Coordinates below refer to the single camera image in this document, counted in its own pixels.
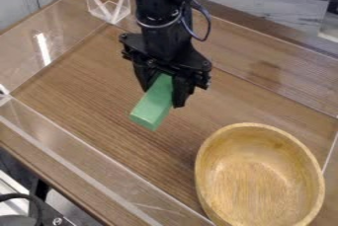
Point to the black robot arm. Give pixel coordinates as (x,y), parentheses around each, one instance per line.
(164,12)

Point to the clear acrylic front wall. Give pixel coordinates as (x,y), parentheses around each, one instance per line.
(113,193)

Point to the green rectangular block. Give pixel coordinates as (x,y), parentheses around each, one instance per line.
(153,108)

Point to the brown wooden bowl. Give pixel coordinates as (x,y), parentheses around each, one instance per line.
(257,177)

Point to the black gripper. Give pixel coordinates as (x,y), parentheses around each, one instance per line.
(162,50)

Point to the clear acrylic corner bracket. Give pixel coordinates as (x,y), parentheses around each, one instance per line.
(111,12)

